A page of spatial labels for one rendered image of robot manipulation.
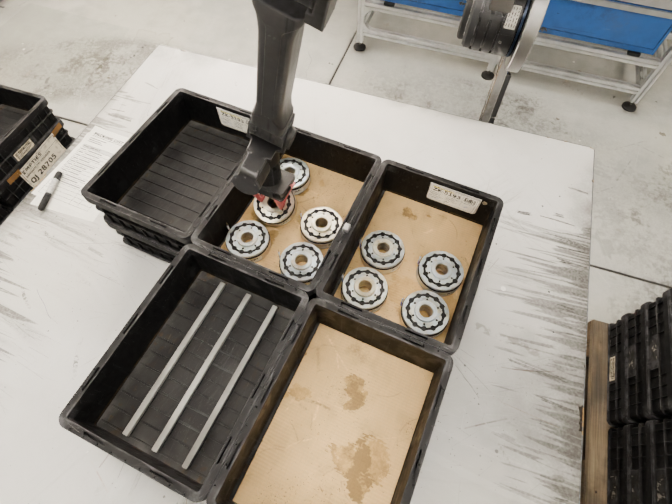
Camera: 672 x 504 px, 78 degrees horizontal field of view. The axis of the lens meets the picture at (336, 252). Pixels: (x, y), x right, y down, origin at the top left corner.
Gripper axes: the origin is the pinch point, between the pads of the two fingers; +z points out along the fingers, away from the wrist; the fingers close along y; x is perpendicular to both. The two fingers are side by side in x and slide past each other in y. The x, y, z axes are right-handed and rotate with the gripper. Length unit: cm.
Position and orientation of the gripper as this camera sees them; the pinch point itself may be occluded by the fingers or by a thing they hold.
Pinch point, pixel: (272, 202)
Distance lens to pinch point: 101.8
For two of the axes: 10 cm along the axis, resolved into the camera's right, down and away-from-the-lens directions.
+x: 4.1, -7.7, 4.9
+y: 9.1, 3.7, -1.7
